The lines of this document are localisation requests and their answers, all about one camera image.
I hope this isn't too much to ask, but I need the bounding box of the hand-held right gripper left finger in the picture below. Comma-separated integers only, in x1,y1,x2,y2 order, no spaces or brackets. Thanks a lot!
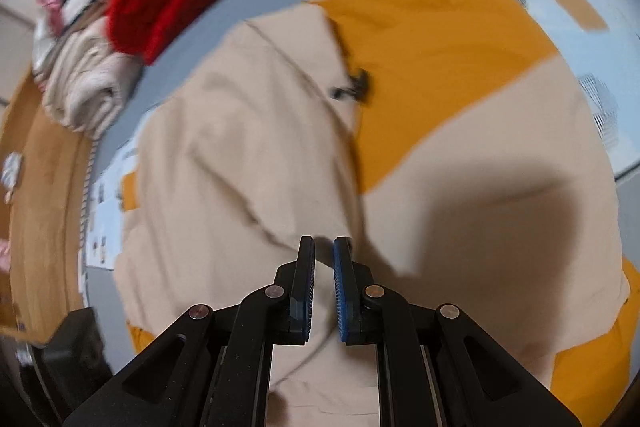
62,235,317,427

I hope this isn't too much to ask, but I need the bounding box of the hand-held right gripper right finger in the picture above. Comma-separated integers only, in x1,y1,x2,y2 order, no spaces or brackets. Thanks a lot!
332,236,583,427

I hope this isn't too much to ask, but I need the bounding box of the beige and yellow hooded jacket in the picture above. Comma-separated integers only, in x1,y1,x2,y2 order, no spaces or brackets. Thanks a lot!
112,0,640,427

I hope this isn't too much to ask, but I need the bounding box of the wooden headboard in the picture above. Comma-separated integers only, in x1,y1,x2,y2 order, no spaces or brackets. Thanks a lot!
0,72,96,343

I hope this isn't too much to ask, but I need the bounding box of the crumpled white cloth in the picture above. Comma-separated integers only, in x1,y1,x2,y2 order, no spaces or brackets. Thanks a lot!
2,152,25,188

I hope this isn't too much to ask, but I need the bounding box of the folded white blanket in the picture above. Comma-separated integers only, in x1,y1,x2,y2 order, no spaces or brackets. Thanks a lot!
42,19,143,138

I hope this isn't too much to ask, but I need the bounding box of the bed with grey sheet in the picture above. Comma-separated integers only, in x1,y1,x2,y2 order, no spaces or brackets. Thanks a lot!
75,0,640,358

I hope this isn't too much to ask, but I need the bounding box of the pink cloth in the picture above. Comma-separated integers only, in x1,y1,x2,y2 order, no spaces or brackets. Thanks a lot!
37,0,66,28

